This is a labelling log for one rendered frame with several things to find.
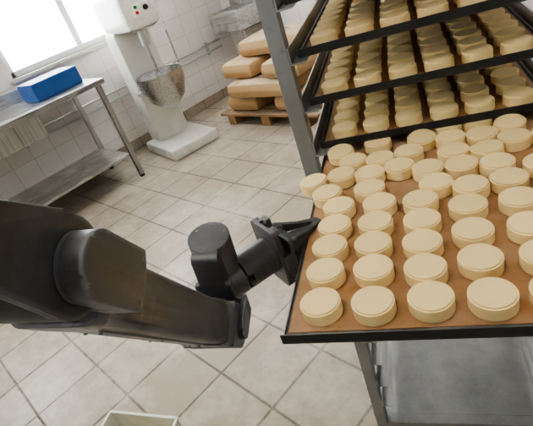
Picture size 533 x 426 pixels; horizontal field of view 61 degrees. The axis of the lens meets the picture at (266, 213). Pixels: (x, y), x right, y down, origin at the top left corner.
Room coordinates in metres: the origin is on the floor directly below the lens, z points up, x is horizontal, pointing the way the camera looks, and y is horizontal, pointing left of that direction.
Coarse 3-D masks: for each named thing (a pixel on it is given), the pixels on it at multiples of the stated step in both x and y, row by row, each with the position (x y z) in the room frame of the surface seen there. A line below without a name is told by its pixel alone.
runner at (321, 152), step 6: (330, 102) 1.04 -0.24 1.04; (324, 108) 0.96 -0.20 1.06; (330, 108) 1.00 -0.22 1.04; (324, 114) 0.95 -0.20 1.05; (318, 120) 0.89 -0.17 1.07; (324, 120) 0.93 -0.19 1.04; (318, 126) 0.86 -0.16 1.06; (324, 126) 0.91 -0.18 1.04; (318, 132) 0.85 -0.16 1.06; (324, 132) 0.88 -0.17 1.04; (318, 138) 0.84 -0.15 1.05; (312, 144) 0.79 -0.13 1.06; (318, 144) 0.82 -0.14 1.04; (318, 150) 0.80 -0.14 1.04; (324, 150) 0.79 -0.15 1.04
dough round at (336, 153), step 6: (342, 144) 0.79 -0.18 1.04; (348, 144) 0.78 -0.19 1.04; (330, 150) 0.78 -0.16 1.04; (336, 150) 0.77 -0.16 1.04; (342, 150) 0.76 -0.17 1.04; (348, 150) 0.76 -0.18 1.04; (330, 156) 0.76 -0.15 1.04; (336, 156) 0.75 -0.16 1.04; (342, 156) 0.75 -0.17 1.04; (330, 162) 0.77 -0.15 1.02; (336, 162) 0.75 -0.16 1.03
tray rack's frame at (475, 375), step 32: (416, 352) 0.98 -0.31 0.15; (448, 352) 0.94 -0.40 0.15; (480, 352) 0.90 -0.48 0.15; (512, 352) 0.86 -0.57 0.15; (416, 384) 0.87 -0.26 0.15; (448, 384) 0.83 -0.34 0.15; (480, 384) 0.80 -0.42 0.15; (512, 384) 0.77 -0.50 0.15; (416, 416) 0.77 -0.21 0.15; (448, 416) 0.74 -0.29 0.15; (480, 416) 0.71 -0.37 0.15; (512, 416) 0.68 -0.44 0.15
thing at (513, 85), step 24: (480, 72) 0.90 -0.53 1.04; (504, 72) 0.81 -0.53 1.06; (360, 96) 1.00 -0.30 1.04; (384, 96) 0.90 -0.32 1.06; (408, 96) 0.86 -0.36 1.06; (432, 96) 0.81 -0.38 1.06; (456, 96) 0.82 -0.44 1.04; (480, 96) 0.74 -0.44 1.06; (504, 96) 0.71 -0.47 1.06; (528, 96) 0.69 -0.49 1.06; (336, 120) 0.87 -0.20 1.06; (360, 120) 0.87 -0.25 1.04; (384, 120) 0.79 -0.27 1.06; (408, 120) 0.76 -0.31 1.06; (432, 120) 0.76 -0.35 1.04
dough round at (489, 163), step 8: (496, 152) 0.58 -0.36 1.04; (480, 160) 0.58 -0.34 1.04; (488, 160) 0.57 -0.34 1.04; (496, 160) 0.56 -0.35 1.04; (504, 160) 0.55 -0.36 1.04; (512, 160) 0.55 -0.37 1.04; (480, 168) 0.57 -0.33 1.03; (488, 168) 0.55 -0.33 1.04; (496, 168) 0.54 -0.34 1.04; (488, 176) 0.55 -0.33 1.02
